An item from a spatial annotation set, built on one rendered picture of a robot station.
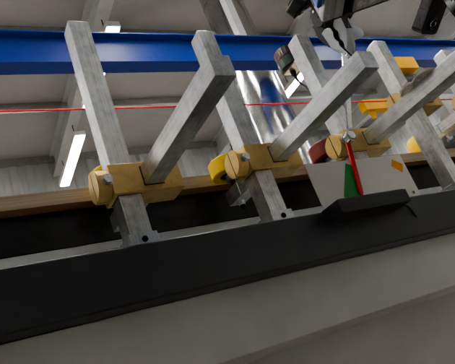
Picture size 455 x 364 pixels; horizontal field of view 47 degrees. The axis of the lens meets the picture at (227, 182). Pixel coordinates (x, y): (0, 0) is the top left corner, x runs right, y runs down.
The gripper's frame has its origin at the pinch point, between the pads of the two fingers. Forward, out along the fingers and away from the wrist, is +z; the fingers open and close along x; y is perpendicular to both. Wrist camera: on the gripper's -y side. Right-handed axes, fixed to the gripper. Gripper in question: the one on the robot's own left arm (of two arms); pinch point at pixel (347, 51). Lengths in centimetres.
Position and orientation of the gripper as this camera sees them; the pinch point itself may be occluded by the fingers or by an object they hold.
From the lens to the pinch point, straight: 115.0
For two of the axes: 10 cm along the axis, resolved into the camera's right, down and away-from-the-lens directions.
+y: 8.3, -1.5, 5.4
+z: 3.7, 8.7, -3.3
